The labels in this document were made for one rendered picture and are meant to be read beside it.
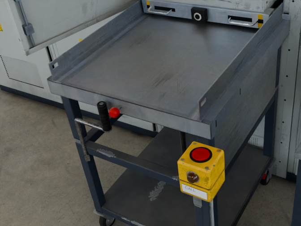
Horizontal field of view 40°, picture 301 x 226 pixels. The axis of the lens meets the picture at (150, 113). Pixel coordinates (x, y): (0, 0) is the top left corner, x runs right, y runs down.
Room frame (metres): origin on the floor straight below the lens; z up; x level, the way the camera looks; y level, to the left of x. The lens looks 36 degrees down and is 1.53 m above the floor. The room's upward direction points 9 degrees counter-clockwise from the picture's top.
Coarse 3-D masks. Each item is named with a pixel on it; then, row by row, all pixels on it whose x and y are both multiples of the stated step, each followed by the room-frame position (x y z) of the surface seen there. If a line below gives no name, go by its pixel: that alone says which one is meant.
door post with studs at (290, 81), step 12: (288, 0) 1.42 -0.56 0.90; (300, 0) 1.39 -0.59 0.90; (288, 12) 1.42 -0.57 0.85; (300, 12) 1.39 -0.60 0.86; (288, 48) 1.41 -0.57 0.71; (288, 60) 1.41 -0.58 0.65; (288, 72) 1.40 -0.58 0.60; (288, 84) 1.40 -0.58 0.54; (288, 96) 1.40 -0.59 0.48; (288, 108) 1.40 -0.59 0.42; (288, 120) 1.39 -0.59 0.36; (288, 132) 1.39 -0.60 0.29
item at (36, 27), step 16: (16, 0) 1.44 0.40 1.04; (32, 0) 1.50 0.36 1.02; (48, 0) 1.54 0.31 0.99; (64, 0) 1.58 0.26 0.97; (80, 0) 1.63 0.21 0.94; (96, 0) 1.67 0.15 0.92; (112, 0) 1.72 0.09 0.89; (128, 0) 1.77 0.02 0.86; (16, 16) 1.43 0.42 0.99; (32, 16) 1.49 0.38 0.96; (48, 16) 1.53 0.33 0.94; (64, 16) 1.57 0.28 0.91; (80, 16) 1.61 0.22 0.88; (96, 16) 1.66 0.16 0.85; (16, 32) 1.44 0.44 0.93; (32, 32) 1.46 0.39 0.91; (48, 32) 1.52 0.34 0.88; (64, 32) 1.56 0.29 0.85; (32, 48) 1.44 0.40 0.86
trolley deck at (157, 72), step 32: (128, 32) 1.52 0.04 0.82; (160, 32) 1.48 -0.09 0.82; (192, 32) 1.44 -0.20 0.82; (224, 32) 1.40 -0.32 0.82; (288, 32) 1.40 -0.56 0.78; (96, 64) 1.30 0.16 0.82; (128, 64) 1.27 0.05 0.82; (160, 64) 1.23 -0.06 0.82; (192, 64) 1.20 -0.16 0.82; (224, 64) 1.17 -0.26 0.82; (256, 64) 1.14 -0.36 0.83; (64, 96) 1.21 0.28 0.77; (96, 96) 1.12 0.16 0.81; (128, 96) 1.07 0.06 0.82; (160, 96) 1.04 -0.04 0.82; (192, 96) 1.02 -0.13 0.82; (224, 96) 0.99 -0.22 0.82; (192, 128) 0.91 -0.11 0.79
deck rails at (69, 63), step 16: (128, 16) 1.59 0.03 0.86; (144, 16) 1.65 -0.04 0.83; (272, 16) 1.34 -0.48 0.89; (96, 32) 1.43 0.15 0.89; (112, 32) 1.50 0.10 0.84; (256, 32) 1.22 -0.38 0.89; (272, 32) 1.33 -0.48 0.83; (80, 48) 1.35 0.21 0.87; (96, 48) 1.42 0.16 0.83; (256, 48) 1.22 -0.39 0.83; (48, 64) 1.23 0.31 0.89; (64, 64) 1.28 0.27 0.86; (80, 64) 1.31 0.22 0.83; (240, 64) 1.11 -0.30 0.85; (64, 80) 1.22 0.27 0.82; (224, 80) 1.02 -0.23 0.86; (208, 96) 0.94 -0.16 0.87; (208, 112) 0.92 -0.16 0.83
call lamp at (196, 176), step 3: (189, 171) 0.65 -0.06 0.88; (192, 171) 0.64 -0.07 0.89; (186, 174) 0.65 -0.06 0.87; (189, 174) 0.64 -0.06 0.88; (192, 174) 0.64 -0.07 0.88; (195, 174) 0.64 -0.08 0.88; (189, 177) 0.64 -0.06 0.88; (192, 177) 0.64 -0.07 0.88; (195, 177) 0.63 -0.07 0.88; (198, 177) 0.64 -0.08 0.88; (189, 180) 0.64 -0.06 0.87; (192, 180) 0.63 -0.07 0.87; (195, 180) 0.63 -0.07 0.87; (198, 180) 0.64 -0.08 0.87
